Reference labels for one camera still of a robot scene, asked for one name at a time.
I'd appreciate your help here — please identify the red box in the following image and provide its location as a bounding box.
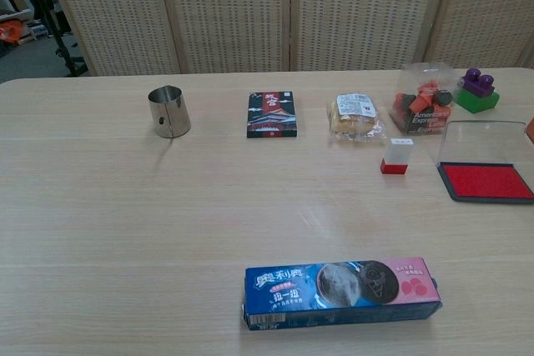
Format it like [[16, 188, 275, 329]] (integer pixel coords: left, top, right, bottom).
[[435, 120, 534, 206]]

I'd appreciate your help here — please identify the blue Oreo cookie box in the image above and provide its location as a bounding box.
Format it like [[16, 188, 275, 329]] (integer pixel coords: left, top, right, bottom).
[[240, 257, 443, 331]]

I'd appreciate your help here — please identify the orange plastic bag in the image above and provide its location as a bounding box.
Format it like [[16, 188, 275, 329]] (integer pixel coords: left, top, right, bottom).
[[0, 20, 23, 44]]

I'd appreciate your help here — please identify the dark palace print box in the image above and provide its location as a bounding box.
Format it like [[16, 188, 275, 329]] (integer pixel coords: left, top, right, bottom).
[[246, 90, 300, 139]]

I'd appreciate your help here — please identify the wooden rattan folding screen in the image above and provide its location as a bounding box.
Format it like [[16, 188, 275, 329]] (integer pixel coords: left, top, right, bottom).
[[39, 0, 534, 78]]

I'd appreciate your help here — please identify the stainless steel milk pitcher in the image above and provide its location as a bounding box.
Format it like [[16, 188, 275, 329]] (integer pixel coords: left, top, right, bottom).
[[148, 86, 192, 139]]

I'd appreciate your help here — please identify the green and purple toy block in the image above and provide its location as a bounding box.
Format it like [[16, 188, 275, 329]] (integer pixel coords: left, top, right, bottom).
[[455, 67, 501, 114]]

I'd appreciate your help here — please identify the packaged bread snack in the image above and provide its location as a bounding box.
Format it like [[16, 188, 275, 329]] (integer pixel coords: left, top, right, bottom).
[[326, 93, 387, 144]]

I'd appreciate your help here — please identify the clear box of toy pieces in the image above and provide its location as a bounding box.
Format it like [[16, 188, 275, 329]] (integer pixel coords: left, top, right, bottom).
[[387, 63, 456, 137]]

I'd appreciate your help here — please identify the black tripod stand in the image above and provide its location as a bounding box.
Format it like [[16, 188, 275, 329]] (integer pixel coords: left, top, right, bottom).
[[24, 0, 88, 78]]

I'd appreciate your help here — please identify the white and red stamp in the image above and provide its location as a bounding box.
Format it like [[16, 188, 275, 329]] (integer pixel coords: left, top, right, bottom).
[[380, 137, 415, 175]]

